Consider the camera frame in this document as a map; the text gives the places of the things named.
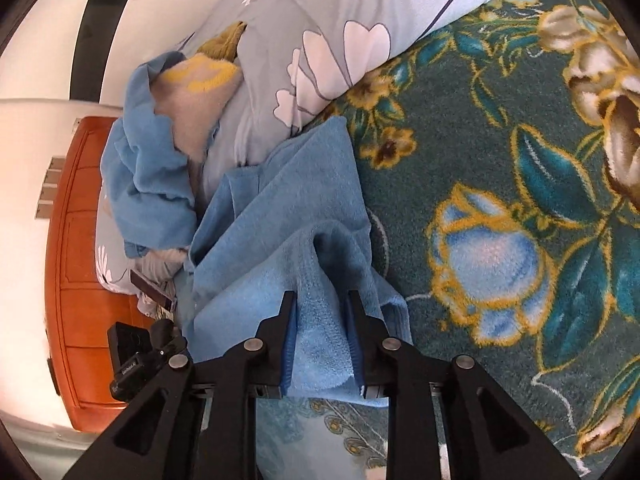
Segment olive green cloth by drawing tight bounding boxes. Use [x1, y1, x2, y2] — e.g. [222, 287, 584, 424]
[195, 21, 249, 63]

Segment dark smartphone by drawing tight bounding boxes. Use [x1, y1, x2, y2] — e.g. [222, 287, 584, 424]
[129, 269, 178, 312]

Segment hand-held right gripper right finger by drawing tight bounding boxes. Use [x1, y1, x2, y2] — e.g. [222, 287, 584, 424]
[346, 290, 576, 480]

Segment beige garment with yellow print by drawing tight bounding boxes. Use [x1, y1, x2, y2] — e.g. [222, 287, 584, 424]
[150, 55, 246, 196]

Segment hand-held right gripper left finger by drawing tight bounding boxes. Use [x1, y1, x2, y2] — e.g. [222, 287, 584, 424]
[65, 290, 299, 480]

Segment striped white cloth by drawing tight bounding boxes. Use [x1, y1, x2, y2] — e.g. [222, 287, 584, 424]
[135, 249, 187, 282]

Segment blue towel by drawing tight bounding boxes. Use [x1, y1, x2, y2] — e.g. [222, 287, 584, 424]
[182, 116, 414, 406]

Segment blue garment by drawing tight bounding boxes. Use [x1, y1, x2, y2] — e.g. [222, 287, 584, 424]
[100, 51, 201, 261]

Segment teal floral blanket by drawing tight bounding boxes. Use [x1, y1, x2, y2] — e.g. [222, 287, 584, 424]
[255, 0, 640, 480]

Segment light blue floral quilt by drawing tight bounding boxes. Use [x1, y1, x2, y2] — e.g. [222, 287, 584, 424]
[95, 0, 571, 306]

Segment white wall socket panel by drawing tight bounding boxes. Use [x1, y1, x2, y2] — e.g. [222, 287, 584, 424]
[34, 157, 66, 219]

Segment orange wooden headboard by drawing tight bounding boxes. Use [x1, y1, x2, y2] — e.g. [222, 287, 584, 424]
[45, 116, 157, 433]

